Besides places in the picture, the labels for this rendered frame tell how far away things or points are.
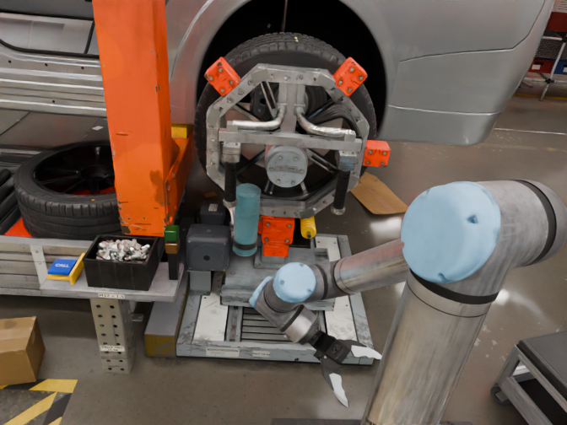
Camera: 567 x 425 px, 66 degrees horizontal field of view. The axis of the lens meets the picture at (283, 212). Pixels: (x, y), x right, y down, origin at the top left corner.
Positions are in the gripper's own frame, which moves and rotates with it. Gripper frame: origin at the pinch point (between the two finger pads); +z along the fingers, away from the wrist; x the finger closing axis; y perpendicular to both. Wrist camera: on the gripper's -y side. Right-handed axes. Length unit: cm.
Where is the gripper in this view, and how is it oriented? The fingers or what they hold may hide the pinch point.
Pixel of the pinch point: (367, 384)
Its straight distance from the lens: 121.6
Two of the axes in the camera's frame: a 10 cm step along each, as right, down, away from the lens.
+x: -6.5, 7.3, -2.2
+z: 7.6, 6.5, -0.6
